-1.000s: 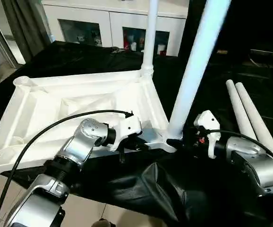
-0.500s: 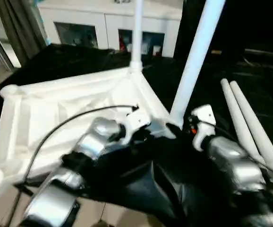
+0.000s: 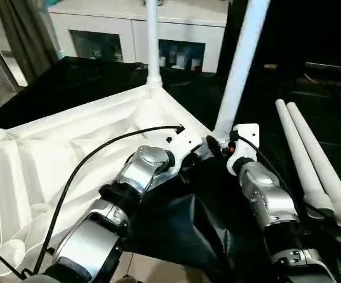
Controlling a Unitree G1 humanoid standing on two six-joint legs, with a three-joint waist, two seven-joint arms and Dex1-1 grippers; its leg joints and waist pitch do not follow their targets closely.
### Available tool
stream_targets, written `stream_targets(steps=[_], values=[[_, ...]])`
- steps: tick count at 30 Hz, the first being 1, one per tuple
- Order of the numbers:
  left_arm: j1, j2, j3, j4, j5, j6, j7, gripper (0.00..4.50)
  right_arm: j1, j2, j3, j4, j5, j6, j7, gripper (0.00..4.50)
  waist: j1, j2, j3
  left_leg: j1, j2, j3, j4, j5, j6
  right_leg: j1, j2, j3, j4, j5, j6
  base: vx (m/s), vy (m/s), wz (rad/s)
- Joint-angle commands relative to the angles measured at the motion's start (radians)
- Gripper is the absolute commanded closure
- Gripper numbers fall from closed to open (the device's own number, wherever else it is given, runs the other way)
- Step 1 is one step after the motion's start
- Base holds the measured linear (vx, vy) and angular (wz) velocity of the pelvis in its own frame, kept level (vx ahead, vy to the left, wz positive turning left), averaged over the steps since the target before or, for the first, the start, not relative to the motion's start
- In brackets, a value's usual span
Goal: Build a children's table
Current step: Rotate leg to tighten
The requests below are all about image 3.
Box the black work mat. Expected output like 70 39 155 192
0 54 341 282

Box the grey curtain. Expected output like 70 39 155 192
0 0 63 114

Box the black metal rail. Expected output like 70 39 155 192
303 61 341 75

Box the white table top frame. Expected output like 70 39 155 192
0 84 219 278

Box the white plastic table leg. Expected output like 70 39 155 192
212 0 271 143
145 0 163 89
286 101 341 228
275 98 336 214

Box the white glass-door cabinet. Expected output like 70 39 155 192
47 0 228 74

